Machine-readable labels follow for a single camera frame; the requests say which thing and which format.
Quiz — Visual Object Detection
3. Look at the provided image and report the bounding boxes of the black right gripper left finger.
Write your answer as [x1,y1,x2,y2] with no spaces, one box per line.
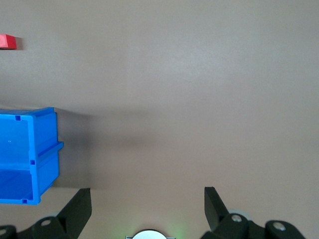
[0,188,92,239]

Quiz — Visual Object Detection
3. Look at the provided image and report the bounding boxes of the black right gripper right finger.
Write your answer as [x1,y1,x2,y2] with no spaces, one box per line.
[200,186,306,239]

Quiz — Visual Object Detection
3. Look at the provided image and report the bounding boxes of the red cube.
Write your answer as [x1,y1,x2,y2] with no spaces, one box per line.
[0,34,17,50]

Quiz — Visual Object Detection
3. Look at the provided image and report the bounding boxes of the blue plastic storage bin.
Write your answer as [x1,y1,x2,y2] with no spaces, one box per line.
[0,107,64,206]

